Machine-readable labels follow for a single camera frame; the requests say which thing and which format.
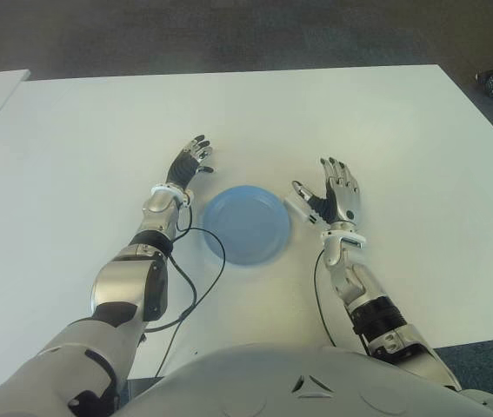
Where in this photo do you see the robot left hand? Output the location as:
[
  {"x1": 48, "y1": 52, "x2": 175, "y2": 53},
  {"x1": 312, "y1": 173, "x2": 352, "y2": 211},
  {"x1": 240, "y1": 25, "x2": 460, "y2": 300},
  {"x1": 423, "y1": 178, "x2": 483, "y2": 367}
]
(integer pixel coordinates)
[{"x1": 166, "y1": 134, "x2": 215, "y2": 191}]

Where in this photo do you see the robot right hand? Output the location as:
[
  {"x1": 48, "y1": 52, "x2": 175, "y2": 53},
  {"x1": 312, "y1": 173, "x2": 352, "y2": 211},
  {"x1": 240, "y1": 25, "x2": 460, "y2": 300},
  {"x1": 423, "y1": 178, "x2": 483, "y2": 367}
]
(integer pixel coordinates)
[{"x1": 291, "y1": 156, "x2": 363, "y2": 225}]

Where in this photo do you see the white charger plug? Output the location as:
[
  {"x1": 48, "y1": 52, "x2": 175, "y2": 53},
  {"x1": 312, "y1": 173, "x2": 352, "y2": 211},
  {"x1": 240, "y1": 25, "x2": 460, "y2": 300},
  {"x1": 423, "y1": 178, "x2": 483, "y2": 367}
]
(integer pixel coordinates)
[{"x1": 283, "y1": 190, "x2": 322, "y2": 225}]

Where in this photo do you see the blue plastic plate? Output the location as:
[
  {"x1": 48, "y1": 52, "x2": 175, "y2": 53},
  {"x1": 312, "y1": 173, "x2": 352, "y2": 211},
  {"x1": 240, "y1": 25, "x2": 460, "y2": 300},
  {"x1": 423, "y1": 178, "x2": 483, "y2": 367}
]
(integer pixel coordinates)
[{"x1": 202, "y1": 185, "x2": 293, "y2": 267}]

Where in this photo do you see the grey robot torso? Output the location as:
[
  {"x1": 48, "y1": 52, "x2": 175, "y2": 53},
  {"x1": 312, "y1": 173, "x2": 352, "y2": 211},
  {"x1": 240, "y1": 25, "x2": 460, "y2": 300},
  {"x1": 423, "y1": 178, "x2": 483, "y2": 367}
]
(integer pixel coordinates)
[{"x1": 126, "y1": 341, "x2": 469, "y2": 417}]

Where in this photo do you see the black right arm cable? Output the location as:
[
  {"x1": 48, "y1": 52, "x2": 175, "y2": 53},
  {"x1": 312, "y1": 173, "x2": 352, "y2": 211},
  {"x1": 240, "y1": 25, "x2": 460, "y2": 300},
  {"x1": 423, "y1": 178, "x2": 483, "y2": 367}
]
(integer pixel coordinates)
[{"x1": 314, "y1": 249, "x2": 338, "y2": 348}]

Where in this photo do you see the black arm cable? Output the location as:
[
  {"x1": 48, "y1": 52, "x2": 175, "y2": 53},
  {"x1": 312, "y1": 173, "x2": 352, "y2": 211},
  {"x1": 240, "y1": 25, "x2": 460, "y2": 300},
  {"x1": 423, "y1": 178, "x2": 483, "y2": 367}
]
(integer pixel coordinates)
[
  {"x1": 143, "y1": 203, "x2": 226, "y2": 379},
  {"x1": 314, "y1": 249, "x2": 338, "y2": 348}
]

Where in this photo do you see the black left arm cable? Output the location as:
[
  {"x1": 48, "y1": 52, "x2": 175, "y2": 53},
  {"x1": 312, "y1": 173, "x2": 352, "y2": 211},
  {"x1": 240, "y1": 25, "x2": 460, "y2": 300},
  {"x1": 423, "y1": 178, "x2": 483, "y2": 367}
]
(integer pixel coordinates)
[{"x1": 143, "y1": 203, "x2": 226, "y2": 379}]

